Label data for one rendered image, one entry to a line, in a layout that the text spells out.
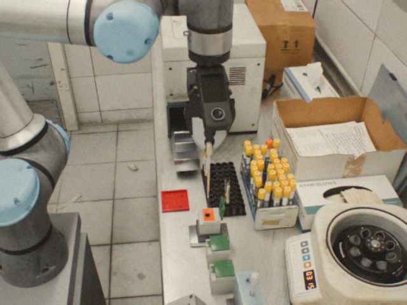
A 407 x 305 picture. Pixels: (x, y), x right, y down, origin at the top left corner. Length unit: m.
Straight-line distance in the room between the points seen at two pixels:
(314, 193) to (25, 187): 0.64
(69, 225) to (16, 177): 0.25
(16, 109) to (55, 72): 1.78
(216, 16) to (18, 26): 0.28
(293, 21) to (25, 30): 1.16
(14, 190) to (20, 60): 1.89
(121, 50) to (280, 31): 1.09
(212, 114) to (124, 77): 2.03
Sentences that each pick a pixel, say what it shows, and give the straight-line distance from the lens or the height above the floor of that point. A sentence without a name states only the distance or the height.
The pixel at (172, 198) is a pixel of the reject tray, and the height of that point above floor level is 0.88.
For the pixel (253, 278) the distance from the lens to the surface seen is 0.77.
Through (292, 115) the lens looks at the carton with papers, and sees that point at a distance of 1.25.
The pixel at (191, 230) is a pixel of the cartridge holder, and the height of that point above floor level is 0.89.
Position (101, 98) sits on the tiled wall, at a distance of 2.79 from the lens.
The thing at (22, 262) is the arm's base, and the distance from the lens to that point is 0.91.
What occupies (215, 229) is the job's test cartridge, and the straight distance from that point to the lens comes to 0.98.
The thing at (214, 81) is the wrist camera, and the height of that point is 1.30.
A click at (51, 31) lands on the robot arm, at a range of 0.59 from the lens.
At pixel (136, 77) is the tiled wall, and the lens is 2.70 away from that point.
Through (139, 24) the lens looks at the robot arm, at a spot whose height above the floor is 1.46.
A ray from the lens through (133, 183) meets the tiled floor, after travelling 2.42.
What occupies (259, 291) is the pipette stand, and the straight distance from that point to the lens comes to 0.83.
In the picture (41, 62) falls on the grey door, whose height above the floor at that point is 0.50.
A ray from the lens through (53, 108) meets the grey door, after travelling 2.80.
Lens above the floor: 1.68
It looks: 40 degrees down
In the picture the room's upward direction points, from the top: straight up
